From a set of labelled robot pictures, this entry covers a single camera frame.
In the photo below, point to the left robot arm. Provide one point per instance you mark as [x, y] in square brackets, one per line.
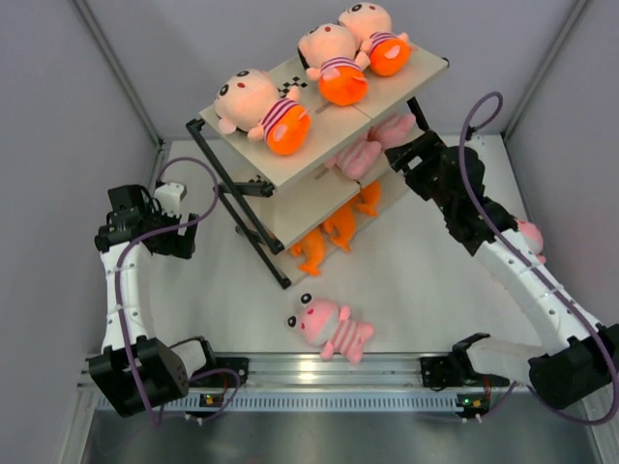
[136, 371]

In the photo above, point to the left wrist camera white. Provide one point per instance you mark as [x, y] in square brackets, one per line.
[170, 196]

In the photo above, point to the slotted cable duct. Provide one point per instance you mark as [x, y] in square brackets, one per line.
[344, 401]

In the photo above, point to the boy doll orange shorts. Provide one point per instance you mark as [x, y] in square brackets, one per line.
[330, 57]

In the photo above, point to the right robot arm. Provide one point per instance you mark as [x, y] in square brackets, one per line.
[578, 355]

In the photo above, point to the orange shark plush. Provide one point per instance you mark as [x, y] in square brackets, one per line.
[366, 201]
[312, 247]

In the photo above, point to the beige three-tier shelf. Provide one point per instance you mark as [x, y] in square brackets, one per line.
[276, 201]

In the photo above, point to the pink striped frog plush back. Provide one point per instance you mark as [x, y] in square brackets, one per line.
[355, 160]

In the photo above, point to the black-haired boy doll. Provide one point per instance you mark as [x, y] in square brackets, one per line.
[251, 102]

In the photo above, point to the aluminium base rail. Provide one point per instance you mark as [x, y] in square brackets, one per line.
[306, 372]

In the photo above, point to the pink striped frog plush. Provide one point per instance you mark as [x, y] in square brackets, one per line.
[533, 238]
[392, 131]
[331, 327]
[355, 160]

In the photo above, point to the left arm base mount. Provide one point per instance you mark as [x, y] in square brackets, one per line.
[212, 376]

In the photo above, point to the orange shark plush under shelf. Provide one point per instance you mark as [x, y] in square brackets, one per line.
[312, 247]

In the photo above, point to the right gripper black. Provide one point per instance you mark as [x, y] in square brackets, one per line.
[429, 147]

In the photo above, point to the boy doll on shelf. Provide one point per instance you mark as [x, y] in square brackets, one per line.
[372, 27]

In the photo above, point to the pink striped frog plush front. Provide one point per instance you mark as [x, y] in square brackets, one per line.
[331, 327]

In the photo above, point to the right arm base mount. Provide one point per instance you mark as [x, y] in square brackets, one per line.
[442, 372]

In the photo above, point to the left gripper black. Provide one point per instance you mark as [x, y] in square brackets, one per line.
[179, 246]

